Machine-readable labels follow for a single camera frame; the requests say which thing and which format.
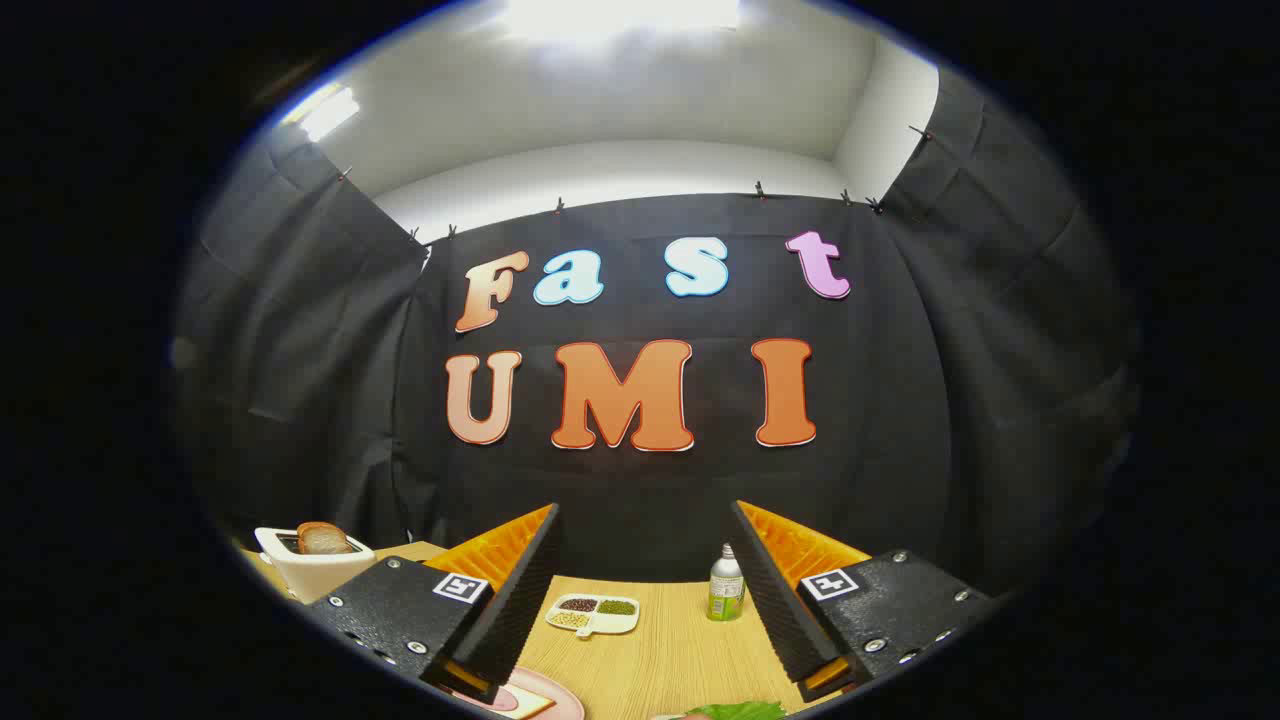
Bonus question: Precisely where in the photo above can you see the ceiling light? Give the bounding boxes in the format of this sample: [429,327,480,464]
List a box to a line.
[285,85,361,143]

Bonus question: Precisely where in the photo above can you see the pink round plate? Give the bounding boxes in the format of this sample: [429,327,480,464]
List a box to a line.
[450,666,586,720]

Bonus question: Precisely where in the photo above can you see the toasted bread slice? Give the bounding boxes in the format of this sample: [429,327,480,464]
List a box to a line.
[296,521,354,556]

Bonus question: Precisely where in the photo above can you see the white divided dish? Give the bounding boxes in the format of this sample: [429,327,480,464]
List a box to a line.
[545,594,641,639]

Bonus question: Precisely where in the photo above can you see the white toaster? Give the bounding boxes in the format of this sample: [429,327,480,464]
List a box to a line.
[253,527,377,605]

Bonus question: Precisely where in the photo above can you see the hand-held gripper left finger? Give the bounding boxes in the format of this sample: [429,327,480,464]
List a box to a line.
[300,503,561,704]

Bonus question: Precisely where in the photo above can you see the silver bottle with green label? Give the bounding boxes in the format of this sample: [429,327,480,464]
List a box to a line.
[707,543,746,623]

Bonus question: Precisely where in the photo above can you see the green lettuce leaf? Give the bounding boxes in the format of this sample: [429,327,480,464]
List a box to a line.
[683,701,789,720]

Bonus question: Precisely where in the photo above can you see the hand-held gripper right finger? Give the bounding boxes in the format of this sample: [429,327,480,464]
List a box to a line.
[728,500,1003,704]

